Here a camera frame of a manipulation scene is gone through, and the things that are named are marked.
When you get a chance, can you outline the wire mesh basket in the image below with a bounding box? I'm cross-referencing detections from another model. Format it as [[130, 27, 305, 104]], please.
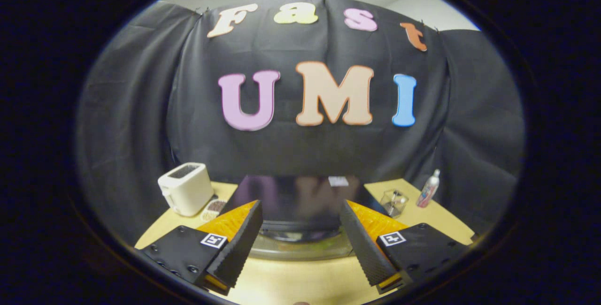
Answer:
[[379, 189, 409, 218]]

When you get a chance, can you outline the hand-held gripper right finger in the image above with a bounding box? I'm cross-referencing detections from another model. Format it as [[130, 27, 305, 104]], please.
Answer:
[[339, 199, 470, 295]]

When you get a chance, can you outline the white toaster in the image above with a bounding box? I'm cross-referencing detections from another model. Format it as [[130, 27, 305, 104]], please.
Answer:
[[157, 162, 215, 217]]

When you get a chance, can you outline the plastic bottle with red label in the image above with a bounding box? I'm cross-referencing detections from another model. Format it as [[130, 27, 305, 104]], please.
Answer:
[[416, 169, 441, 209]]

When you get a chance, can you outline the small patterned pad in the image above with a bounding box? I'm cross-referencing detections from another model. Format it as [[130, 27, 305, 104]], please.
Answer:
[[200, 198, 229, 223]]

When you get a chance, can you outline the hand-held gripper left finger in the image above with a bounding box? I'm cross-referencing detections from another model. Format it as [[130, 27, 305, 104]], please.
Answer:
[[140, 200, 264, 296]]

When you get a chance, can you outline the black toaster oven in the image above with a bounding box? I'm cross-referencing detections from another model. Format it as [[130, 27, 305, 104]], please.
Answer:
[[221, 175, 391, 261]]

